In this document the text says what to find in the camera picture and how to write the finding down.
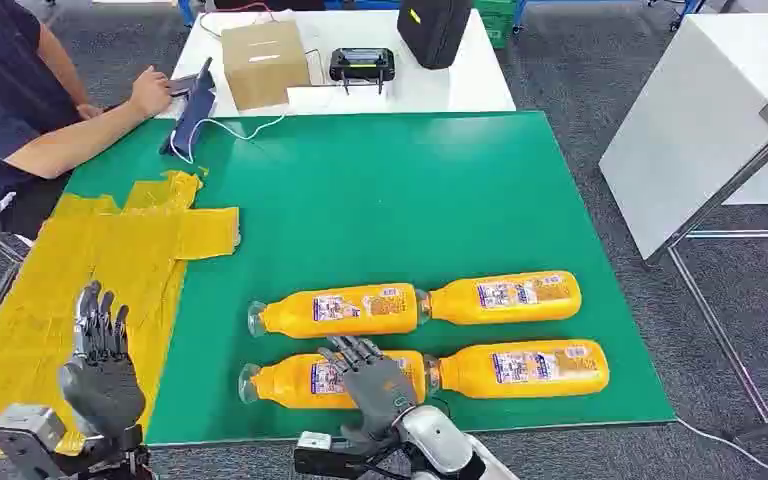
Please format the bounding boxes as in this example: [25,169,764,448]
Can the person's right hand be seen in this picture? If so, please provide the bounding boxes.
[128,64,174,120]

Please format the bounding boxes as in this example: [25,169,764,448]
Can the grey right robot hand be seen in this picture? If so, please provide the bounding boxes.
[317,335,419,444]

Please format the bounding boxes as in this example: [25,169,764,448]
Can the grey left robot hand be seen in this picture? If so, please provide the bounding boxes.
[59,281,148,440]

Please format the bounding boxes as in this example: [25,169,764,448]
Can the dark smartphone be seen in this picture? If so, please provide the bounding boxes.
[168,74,201,100]

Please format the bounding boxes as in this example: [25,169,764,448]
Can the orange drink bottle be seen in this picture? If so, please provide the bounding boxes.
[423,339,611,401]
[247,283,425,340]
[238,349,428,411]
[420,270,583,327]

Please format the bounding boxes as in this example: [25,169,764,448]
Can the blue tablet on stand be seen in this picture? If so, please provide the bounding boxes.
[160,58,218,158]

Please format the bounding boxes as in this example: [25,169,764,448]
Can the person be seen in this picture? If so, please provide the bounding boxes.
[0,0,173,241]

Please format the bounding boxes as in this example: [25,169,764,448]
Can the brown cardboard box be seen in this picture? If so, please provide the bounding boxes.
[220,21,311,112]

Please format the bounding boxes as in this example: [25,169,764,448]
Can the yellow sheet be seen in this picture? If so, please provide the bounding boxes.
[0,170,242,462]

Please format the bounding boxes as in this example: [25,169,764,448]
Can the green table mat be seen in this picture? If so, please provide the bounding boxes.
[65,111,677,446]

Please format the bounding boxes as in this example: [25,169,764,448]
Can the black handheld controller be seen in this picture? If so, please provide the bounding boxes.
[328,47,397,95]

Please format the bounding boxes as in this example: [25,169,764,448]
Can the black carrying case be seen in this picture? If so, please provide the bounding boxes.
[396,0,475,71]

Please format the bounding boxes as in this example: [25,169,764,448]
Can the green crate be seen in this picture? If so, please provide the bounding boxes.
[473,0,518,50]

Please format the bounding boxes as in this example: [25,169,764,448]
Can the large white side table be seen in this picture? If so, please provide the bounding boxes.
[599,13,768,261]

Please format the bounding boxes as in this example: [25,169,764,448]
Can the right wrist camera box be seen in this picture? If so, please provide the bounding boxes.
[293,431,385,480]

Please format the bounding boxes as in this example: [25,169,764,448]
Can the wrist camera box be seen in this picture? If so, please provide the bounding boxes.
[0,404,69,480]
[293,431,385,480]

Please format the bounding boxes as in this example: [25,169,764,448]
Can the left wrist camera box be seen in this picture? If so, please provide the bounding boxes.
[0,404,69,480]

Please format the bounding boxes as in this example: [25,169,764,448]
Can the white charging cable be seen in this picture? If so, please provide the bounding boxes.
[169,112,287,166]

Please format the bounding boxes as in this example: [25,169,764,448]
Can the thin red cable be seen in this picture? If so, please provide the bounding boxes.
[198,1,279,38]

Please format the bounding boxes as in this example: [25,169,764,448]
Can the white floor cable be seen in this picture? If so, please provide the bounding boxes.
[675,417,768,472]

